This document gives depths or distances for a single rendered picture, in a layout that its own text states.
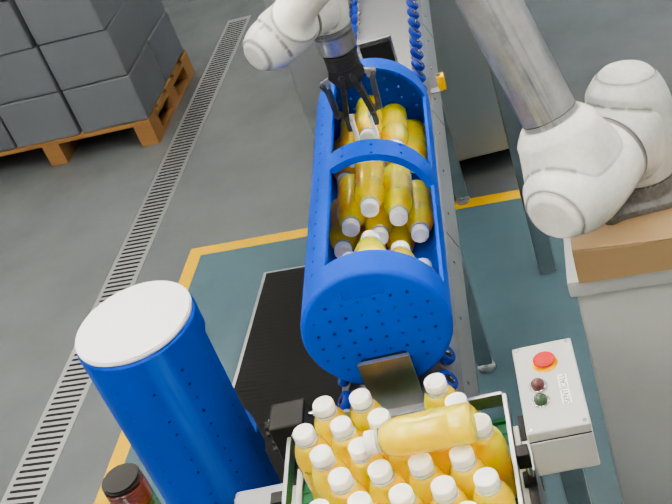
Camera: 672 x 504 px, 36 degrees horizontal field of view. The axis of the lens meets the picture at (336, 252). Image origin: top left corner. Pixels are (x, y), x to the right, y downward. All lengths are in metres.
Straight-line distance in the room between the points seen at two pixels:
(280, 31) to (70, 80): 3.47
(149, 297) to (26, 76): 3.31
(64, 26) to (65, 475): 2.45
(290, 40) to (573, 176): 0.65
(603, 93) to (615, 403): 0.71
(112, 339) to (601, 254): 1.06
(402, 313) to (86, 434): 2.14
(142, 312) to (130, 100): 3.18
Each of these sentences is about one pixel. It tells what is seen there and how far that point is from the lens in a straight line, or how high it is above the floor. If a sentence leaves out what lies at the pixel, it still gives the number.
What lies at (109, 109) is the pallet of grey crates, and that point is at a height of 0.25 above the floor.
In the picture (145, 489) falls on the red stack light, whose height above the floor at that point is 1.23.
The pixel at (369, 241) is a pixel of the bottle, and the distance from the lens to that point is 2.02.
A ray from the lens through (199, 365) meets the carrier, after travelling 2.30.
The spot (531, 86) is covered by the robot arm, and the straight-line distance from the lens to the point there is 1.78.
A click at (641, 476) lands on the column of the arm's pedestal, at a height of 0.40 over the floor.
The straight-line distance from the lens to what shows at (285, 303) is 3.69.
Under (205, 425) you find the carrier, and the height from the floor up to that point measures 0.78.
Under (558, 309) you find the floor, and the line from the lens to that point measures 3.53.
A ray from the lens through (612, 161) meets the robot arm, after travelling 1.83.
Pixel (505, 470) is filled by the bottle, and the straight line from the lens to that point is 1.76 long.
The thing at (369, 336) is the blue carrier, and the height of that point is 1.09.
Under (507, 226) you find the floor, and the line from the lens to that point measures 3.95.
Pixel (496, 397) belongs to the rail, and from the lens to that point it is 1.89.
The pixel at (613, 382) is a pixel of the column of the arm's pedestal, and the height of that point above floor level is 0.70.
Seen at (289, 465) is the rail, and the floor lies 0.98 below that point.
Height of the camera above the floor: 2.29
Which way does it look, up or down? 34 degrees down
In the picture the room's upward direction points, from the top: 21 degrees counter-clockwise
